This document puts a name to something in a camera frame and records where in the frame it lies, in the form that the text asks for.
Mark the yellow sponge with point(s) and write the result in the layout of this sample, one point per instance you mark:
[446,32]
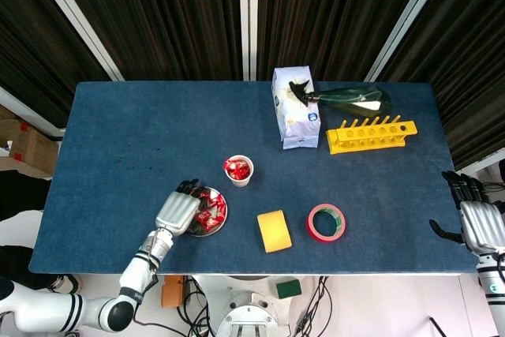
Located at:
[274,232]

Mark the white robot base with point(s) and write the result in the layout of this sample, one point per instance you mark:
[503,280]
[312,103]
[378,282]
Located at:
[244,301]

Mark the white frame post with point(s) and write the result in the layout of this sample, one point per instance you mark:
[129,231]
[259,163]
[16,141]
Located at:
[244,17]
[411,17]
[75,17]

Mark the white paper cup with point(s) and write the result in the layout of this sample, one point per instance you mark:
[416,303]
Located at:
[241,183]

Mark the black rod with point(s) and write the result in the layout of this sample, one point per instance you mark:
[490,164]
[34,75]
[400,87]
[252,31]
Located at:
[437,327]

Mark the green foam block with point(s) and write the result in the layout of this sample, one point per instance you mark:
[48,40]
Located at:
[289,289]

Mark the red tape roll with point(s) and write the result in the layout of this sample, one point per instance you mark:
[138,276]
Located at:
[311,226]

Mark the white blue tissue pack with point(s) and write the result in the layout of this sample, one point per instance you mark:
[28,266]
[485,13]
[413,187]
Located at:
[296,128]

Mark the orange box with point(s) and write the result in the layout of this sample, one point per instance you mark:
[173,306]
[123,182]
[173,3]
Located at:
[171,293]

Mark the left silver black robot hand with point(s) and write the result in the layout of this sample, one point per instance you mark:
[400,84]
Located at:
[177,212]

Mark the flat cardboard box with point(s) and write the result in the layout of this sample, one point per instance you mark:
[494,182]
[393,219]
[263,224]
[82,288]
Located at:
[19,165]

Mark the yellow test tube rack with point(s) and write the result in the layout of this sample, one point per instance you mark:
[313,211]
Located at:
[371,143]

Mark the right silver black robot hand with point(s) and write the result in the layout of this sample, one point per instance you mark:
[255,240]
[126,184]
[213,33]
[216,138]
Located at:
[485,228]

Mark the metal dish with candies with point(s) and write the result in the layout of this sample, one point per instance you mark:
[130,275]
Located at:
[217,228]

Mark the white frame rail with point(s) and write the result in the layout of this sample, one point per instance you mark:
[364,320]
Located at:
[481,161]
[31,116]

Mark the person in black trousers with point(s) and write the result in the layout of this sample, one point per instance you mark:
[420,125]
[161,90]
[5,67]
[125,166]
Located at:
[19,195]

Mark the black pleated curtain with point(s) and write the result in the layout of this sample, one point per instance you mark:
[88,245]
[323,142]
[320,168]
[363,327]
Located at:
[158,17]
[473,57]
[31,37]
[335,17]

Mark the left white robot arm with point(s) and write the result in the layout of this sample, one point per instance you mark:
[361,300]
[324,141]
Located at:
[136,274]

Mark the cardboard box with red tape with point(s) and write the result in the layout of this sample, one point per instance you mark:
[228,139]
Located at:
[37,151]

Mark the blue felt table cloth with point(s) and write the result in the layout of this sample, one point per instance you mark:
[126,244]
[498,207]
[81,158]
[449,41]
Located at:
[177,116]

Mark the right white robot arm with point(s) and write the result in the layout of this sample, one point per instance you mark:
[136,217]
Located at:
[493,285]

